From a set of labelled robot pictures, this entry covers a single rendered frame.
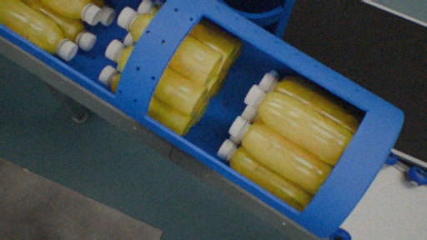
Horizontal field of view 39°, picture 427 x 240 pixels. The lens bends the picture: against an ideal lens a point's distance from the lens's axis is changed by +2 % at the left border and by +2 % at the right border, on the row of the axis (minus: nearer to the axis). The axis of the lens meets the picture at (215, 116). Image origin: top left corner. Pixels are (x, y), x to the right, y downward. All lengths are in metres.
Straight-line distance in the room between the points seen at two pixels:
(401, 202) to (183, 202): 1.05
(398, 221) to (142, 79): 0.63
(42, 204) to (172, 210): 1.04
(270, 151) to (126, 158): 1.23
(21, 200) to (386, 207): 0.75
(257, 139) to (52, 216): 0.43
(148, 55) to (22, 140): 1.35
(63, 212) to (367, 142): 0.60
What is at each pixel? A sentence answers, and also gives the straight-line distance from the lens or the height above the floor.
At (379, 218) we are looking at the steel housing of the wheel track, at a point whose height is 0.93.
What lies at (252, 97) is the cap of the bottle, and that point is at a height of 1.17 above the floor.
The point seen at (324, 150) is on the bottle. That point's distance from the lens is 1.07.
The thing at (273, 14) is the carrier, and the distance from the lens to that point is 1.76.
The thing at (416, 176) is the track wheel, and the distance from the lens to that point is 1.32.
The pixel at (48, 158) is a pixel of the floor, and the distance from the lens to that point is 2.31.
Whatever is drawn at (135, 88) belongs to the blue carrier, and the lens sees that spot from 1.08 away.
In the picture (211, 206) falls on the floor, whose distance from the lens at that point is 2.22.
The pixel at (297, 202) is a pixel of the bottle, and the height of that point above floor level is 1.09.
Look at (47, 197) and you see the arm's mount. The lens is 1.24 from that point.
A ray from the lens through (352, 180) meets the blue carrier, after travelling 1.02.
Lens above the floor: 2.20
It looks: 75 degrees down
